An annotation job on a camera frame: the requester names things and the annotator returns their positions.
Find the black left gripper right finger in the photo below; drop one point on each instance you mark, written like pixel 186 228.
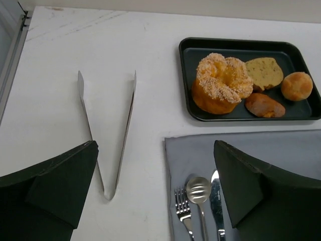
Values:
pixel 265 202

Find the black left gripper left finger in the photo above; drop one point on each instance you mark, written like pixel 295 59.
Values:
pixel 45 201

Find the metal serving tongs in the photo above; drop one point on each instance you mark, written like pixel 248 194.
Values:
pixel 108 108

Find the small round bun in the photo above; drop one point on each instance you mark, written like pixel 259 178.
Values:
pixel 297 86

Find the small oval brown bread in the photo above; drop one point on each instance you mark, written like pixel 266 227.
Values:
pixel 262 105

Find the sliced seeded bread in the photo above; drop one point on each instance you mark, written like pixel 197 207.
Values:
pixel 265 72

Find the metal table knife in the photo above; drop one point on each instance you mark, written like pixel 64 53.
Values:
pixel 216 206

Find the grey cloth placemat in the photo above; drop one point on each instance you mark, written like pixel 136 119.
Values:
pixel 189 156

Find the metal spoon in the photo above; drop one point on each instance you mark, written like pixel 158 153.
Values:
pixel 198 190

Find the metal fork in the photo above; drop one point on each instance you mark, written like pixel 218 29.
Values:
pixel 183 210

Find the dark baking tray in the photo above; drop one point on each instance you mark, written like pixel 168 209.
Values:
pixel 287 56

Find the sugared ring bread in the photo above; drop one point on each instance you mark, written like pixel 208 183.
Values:
pixel 221 84

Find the aluminium frame rail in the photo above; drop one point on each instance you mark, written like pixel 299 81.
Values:
pixel 15 23

